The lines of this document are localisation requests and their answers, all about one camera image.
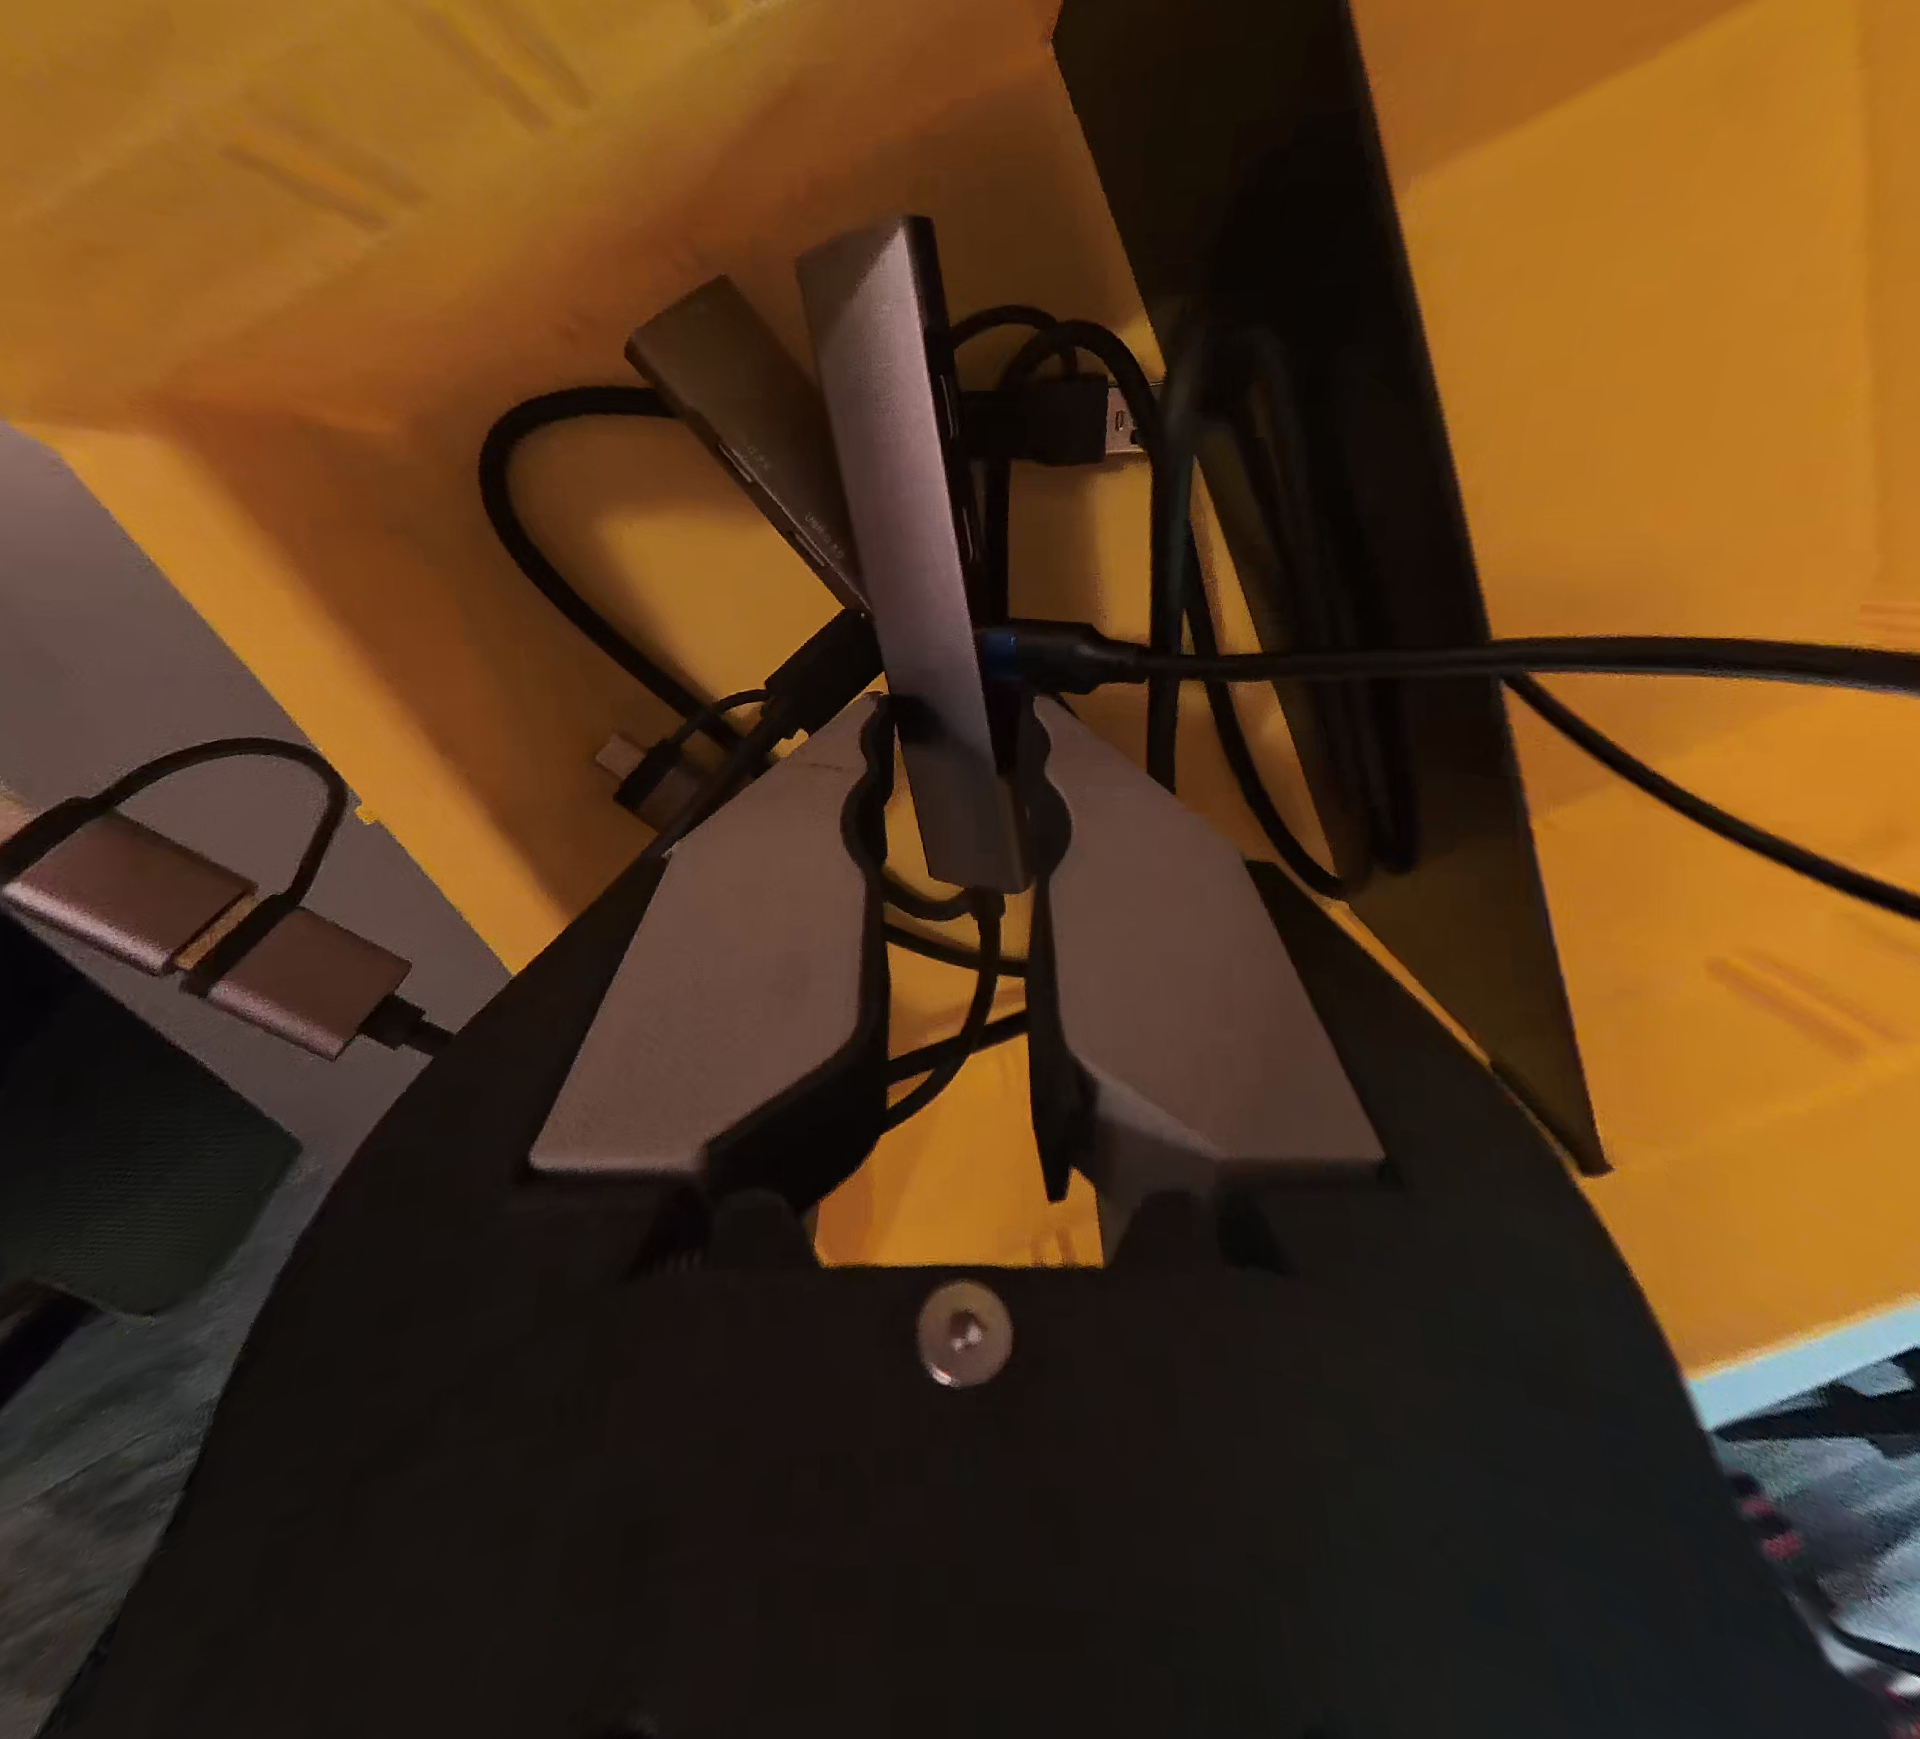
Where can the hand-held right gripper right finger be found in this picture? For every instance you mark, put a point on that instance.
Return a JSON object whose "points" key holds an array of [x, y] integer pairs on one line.
{"points": [[1186, 1004]]}

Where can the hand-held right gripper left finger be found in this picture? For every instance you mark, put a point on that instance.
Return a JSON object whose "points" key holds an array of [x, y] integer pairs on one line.
{"points": [[719, 1004]]}

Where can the yellow plastic bin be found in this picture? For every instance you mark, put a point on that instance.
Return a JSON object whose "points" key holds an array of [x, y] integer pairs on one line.
{"points": [[452, 61]]}

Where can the black bin divider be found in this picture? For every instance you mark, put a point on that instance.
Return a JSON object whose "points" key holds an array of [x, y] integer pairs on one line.
{"points": [[1261, 270]]}

